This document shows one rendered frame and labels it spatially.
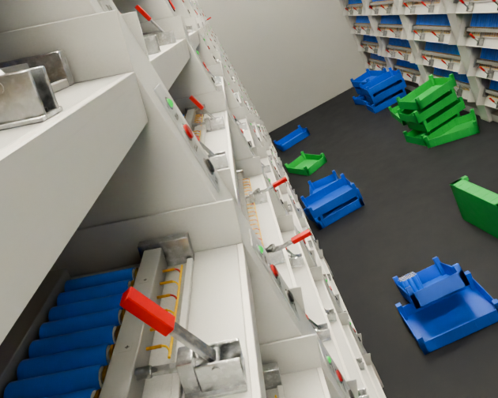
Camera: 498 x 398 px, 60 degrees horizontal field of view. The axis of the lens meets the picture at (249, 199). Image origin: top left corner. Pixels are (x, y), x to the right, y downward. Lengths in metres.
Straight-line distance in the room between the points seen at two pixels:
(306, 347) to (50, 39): 0.41
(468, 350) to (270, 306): 1.27
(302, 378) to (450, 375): 1.14
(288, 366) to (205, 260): 0.18
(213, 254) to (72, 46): 0.23
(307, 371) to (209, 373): 0.28
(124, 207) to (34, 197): 0.27
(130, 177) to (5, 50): 0.15
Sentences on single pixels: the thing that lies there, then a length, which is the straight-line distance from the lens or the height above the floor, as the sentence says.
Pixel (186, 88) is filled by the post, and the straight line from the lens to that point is 1.11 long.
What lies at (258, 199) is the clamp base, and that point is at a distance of 0.99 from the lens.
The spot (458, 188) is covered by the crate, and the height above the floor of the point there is 0.20.
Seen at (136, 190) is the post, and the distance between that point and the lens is 0.43.
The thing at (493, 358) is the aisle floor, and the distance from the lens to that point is 1.67.
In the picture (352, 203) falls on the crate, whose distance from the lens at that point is 2.61.
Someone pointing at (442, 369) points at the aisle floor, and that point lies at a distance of 1.68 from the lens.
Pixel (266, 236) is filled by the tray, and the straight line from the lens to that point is 0.84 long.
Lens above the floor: 1.29
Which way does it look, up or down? 22 degrees down
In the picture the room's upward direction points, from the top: 31 degrees counter-clockwise
